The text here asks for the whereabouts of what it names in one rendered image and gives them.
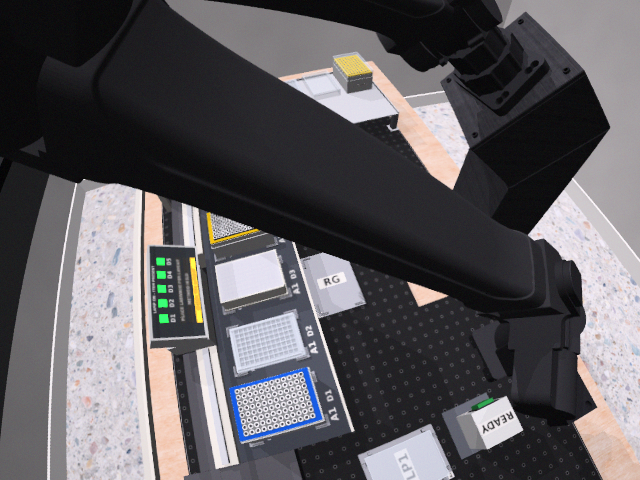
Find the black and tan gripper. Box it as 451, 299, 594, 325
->
469, 320, 510, 382

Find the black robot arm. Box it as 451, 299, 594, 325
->
0, 0, 597, 427

